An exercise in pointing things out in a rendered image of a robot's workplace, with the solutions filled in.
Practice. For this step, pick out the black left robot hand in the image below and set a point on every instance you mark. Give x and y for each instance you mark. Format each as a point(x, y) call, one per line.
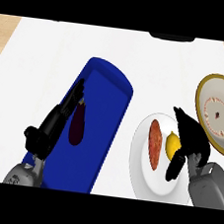
point(50, 128)

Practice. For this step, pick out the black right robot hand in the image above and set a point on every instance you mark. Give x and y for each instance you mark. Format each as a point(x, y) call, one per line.
point(191, 135)

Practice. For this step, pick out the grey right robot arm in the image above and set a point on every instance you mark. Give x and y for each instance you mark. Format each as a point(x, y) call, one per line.
point(207, 185)

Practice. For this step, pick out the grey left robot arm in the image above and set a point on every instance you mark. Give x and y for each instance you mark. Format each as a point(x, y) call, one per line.
point(25, 174)

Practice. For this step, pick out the yellow lemon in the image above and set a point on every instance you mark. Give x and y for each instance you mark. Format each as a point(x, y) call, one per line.
point(172, 144)

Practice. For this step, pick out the gold-rimmed white bowl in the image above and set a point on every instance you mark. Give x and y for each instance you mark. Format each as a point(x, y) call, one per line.
point(218, 113)

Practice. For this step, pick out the white round plate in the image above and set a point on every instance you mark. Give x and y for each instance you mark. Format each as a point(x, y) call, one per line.
point(149, 185)

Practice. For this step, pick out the dark purple eggplant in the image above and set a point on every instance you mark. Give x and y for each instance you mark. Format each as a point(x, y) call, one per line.
point(77, 126)

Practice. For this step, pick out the orange-brown sweet potato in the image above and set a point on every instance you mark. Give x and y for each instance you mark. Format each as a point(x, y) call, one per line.
point(154, 144)

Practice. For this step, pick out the blue rectangular tray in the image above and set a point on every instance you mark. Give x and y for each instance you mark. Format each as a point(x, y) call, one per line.
point(91, 124)

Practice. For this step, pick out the white placemat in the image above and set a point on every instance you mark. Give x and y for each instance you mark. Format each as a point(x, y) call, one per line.
point(58, 51)

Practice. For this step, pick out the black appliance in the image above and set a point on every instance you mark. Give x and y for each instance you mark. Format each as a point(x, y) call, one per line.
point(173, 37)

